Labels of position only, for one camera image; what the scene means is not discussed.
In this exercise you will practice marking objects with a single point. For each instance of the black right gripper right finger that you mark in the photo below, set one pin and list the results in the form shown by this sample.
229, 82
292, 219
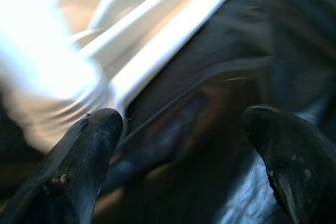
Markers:
296, 161

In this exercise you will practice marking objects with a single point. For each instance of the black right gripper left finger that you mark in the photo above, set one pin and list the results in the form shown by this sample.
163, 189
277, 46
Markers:
73, 169

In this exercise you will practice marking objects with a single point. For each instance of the white plastic table leg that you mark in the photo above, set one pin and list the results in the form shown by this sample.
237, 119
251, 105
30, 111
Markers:
34, 51

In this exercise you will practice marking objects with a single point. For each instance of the white plastic table top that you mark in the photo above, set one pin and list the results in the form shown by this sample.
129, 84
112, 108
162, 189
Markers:
157, 11

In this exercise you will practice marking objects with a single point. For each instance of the black plastic table cover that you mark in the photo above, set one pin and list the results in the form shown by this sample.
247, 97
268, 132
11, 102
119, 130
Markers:
288, 24

